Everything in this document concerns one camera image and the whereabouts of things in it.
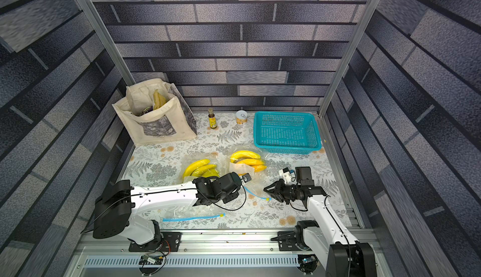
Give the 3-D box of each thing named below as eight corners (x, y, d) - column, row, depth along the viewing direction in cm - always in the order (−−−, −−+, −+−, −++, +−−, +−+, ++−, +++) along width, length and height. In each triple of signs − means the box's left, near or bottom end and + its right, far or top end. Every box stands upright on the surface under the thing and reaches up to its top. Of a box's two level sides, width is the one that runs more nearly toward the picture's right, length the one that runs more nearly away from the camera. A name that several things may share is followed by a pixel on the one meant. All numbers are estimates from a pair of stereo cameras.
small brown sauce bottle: (210, 128, 113) (207, 114, 104) (211, 121, 117) (208, 108, 107) (216, 128, 113) (214, 114, 104) (217, 121, 117) (215, 108, 107)
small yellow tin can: (235, 124, 115) (235, 120, 111) (236, 114, 120) (235, 109, 117) (247, 124, 115) (247, 120, 111) (247, 114, 120) (247, 109, 117)
